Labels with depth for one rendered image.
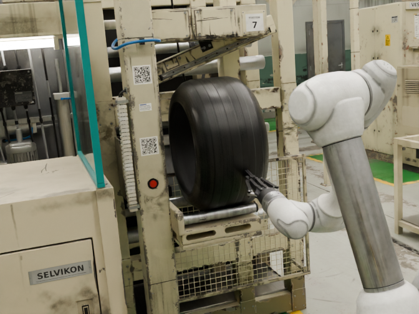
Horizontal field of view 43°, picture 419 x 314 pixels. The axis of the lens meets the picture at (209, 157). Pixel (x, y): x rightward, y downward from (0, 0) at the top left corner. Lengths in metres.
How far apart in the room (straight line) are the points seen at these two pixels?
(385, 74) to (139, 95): 1.06
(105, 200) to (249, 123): 0.92
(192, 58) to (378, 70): 1.35
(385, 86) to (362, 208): 0.33
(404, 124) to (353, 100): 5.40
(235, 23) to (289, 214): 1.10
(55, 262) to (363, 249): 0.75
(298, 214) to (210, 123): 0.54
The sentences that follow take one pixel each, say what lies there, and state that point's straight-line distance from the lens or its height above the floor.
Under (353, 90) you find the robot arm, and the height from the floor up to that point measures 1.46.
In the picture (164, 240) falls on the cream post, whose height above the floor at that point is 0.81.
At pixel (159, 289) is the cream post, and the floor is 0.59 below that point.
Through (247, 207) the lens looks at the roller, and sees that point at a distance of 2.29.
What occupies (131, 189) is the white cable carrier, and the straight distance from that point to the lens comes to 2.21.
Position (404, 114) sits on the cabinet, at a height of 0.68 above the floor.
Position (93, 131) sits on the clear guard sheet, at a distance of 1.31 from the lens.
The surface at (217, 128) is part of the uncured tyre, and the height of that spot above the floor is 1.28.
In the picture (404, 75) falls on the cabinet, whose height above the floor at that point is 1.15.
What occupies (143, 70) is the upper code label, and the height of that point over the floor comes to 1.53.
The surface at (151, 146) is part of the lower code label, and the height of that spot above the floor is 1.22.
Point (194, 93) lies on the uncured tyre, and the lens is 2.16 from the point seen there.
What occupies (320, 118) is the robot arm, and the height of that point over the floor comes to 1.40.
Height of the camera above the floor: 1.57
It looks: 11 degrees down
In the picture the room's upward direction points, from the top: 4 degrees counter-clockwise
